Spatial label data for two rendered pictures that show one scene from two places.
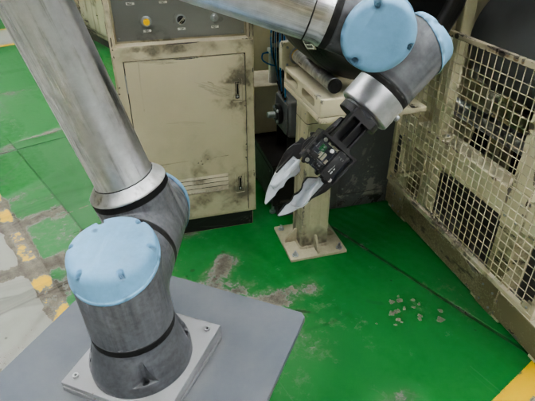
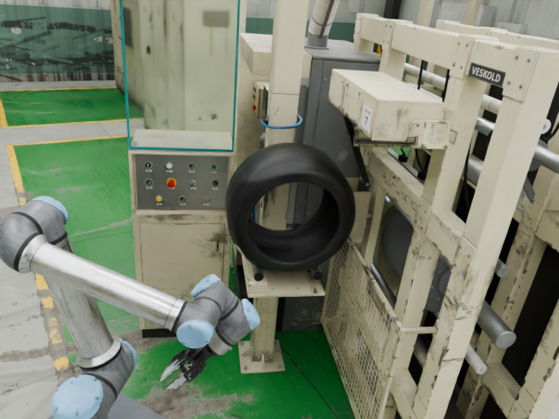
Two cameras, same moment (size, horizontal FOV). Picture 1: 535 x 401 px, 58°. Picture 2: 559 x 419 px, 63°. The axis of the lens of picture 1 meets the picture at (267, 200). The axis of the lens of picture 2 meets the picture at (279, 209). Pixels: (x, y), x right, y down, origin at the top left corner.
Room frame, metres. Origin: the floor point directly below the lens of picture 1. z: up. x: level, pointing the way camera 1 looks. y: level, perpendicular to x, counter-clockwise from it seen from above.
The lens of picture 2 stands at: (-0.35, -0.41, 2.09)
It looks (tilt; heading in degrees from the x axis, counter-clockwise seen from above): 26 degrees down; 5
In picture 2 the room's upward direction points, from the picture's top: 5 degrees clockwise
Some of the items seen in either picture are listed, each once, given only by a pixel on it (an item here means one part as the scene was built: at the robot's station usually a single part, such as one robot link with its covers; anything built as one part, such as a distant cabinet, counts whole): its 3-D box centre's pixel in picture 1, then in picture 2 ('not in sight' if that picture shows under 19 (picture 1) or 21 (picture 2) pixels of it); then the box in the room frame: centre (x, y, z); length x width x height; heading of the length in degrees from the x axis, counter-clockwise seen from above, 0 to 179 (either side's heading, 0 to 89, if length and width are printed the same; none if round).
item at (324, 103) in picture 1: (313, 88); (254, 268); (1.56, -0.15, 0.84); 0.36 x 0.09 x 0.06; 16
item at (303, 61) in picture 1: (314, 69); (254, 257); (1.55, -0.15, 0.90); 0.35 x 0.05 x 0.05; 16
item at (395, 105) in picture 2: not in sight; (377, 101); (1.56, -0.61, 1.71); 0.61 x 0.25 x 0.15; 16
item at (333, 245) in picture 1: (309, 236); (260, 354); (1.84, -0.20, 0.02); 0.27 x 0.27 x 0.04; 16
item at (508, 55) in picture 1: (466, 150); (352, 324); (1.47, -0.67, 0.65); 0.90 x 0.02 x 0.70; 16
